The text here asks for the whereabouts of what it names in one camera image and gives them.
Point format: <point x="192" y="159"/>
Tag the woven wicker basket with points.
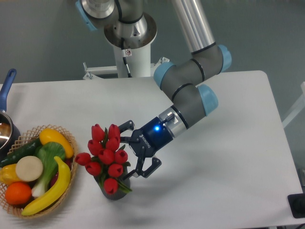
<point x="29" y="136"/>

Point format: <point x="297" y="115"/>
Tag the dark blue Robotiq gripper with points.
<point x="145" y="142"/>

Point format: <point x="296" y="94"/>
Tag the green white bok choy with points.
<point x="50" y="167"/>

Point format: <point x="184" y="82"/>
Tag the yellow plastic banana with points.
<point x="54" y="193"/>

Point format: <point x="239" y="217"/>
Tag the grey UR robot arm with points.
<point x="130" y="31"/>

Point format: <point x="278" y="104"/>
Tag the white frame at right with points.
<point x="295" y="109"/>

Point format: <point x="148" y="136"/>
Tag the orange plastic fruit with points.
<point x="18" y="193"/>

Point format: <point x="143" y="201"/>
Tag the yellow plastic squash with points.
<point x="50" y="135"/>

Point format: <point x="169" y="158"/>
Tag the green plastic cucumber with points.
<point x="25" y="150"/>

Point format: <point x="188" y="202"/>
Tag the beige round disc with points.
<point x="29" y="168"/>

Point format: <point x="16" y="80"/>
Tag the red tulip bouquet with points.
<point x="105" y="154"/>

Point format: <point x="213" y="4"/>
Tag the yellow plastic bell pepper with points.
<point x="8" y="175"/>

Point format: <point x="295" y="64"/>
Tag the dark grey ribbed vase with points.
<point x="114" y="188"/>

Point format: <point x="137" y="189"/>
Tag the black device at edge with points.
<point x="297" y="205"/>

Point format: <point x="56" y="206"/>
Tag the blue handled saucepan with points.
<point x="9" y="133"/>

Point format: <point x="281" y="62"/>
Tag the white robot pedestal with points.
<point x="128" y="63"/>

